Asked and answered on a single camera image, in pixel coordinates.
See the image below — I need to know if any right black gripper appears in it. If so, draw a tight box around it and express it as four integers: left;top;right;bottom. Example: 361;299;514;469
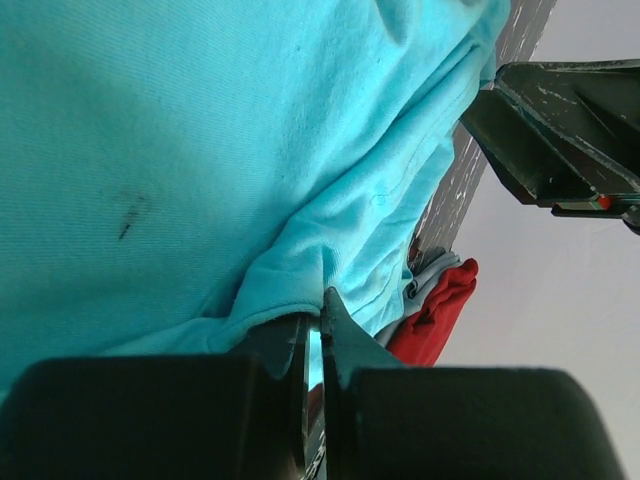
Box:
462;59;639;230

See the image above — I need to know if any black marble pattern mat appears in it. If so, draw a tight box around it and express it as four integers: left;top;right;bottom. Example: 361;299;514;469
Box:
408;1;556;274

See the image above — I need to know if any cyan polo shirt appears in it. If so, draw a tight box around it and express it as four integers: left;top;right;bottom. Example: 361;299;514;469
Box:
1;1;510;390

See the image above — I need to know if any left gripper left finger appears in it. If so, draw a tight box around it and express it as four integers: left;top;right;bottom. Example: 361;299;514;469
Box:
1;314;308;479

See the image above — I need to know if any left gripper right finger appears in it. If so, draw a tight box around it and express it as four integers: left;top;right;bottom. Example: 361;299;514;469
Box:
320;289;624;479

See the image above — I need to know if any folded red shirt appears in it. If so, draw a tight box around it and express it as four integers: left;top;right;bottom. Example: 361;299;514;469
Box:
385;258;479;367

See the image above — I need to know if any folded grey-blue shirt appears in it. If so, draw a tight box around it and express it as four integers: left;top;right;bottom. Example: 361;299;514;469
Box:
374;247;462;347

